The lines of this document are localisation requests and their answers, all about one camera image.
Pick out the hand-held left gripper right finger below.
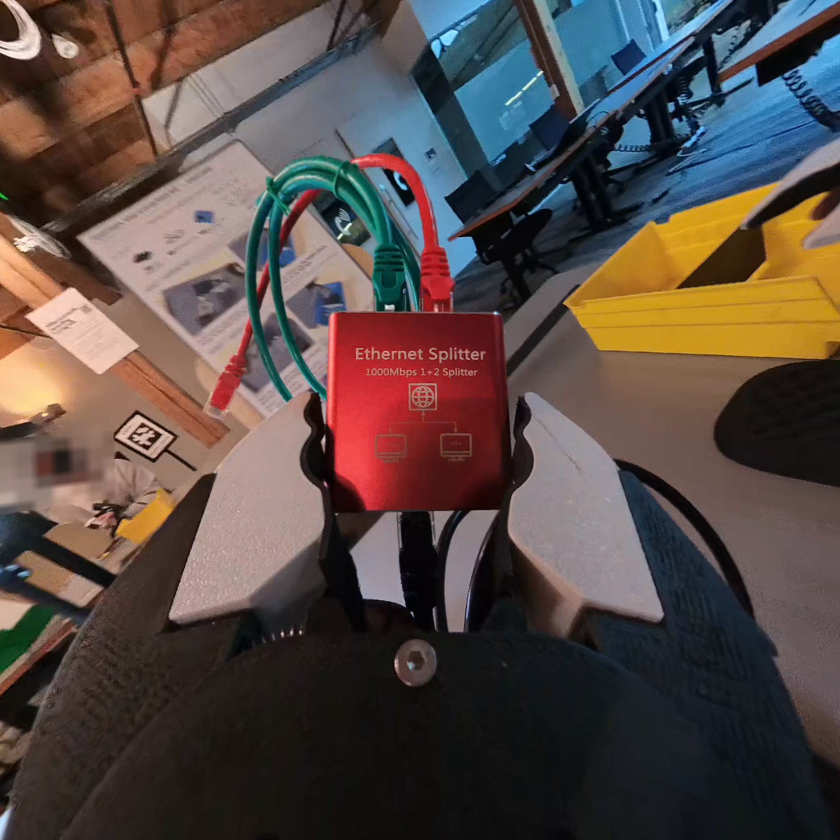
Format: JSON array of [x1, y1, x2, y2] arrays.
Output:
[[487, 392, 665, 642]]

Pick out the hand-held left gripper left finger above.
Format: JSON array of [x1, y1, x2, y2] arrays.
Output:
[[168, 391, 366, 632]]

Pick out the yellow plastic bin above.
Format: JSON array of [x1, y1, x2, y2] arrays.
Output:
[[115, 489, 175, 546], [563, 182, 840, 361]]

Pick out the black cable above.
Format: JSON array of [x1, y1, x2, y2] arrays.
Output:
[[398, 459, 756, 632]]

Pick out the red ethernet splitter box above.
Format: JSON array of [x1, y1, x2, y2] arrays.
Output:
[[326, 311, 511, 513]]

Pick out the green ethernet cable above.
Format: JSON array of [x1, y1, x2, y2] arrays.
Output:
[[246, 156, 421, 403]]

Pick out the red ethernet cable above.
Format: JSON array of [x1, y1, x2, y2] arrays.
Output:
[[203, 154, 455, 417]]

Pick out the long background desk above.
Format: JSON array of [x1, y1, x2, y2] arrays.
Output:
[[448, 36, 723, 290]]

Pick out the fiducial marker sign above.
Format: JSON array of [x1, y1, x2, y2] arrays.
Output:
[[113, 410, 198, 472]]

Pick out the black quilted wrist rest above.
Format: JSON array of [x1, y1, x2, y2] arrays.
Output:
[[714, 360, 840, 488]]

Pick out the black tripod stand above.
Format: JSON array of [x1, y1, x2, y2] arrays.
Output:
[[0, 511, 118, 624]]

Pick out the printed instruction sheet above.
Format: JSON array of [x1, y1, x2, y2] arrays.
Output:
[[77, 140, 376, 419]]

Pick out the green cloth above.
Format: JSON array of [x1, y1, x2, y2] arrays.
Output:
[[0, 604, 56, 673]]

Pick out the white paper notice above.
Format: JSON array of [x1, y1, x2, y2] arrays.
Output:
[[26, 287, 140, 375]]

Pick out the black office chair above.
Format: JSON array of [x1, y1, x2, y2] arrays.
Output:
[[445, 169, 559, 296]]

